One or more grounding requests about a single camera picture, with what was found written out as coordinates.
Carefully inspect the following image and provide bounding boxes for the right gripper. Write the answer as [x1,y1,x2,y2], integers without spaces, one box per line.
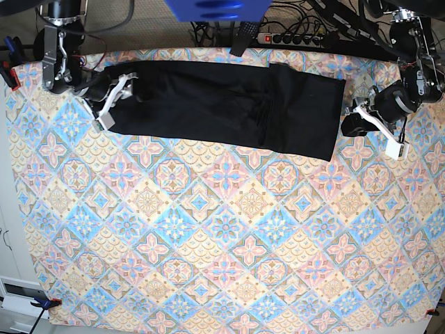
[74,72,138,132]

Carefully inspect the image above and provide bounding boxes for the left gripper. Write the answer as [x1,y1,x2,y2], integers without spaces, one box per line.
[341,81,419,160]

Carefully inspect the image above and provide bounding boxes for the black T-shirt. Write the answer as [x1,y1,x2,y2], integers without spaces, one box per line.
[103,61,346,161]

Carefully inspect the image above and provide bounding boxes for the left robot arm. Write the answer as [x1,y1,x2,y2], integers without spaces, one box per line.
[310,1,444,160]

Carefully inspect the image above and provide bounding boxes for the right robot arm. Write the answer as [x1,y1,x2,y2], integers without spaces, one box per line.
[35,1,138,132]

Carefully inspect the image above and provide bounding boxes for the patterned tablecloth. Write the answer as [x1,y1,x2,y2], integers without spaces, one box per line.
[3,63,444,333]

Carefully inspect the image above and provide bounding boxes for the blue clamp top left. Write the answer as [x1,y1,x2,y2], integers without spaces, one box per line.
[1,36,22,91]

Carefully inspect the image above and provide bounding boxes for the blue clamp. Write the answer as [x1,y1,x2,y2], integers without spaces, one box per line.
[1,36,22,91]
[29,297,63,334]

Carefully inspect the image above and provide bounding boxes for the white power strip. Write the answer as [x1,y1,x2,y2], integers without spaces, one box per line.
[257,33,325,47]

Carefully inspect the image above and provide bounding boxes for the white cabinet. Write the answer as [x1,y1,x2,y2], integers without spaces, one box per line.
[0,138,42,334]

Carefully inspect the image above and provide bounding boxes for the blue clamp bottom left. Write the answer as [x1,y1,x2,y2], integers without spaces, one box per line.
[29,297,63,334]

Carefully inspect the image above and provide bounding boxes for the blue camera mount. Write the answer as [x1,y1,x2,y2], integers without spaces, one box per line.
[165,0,272,22]

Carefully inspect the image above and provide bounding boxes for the black perforated bracket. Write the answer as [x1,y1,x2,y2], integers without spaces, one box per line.
[229,22,260,57]

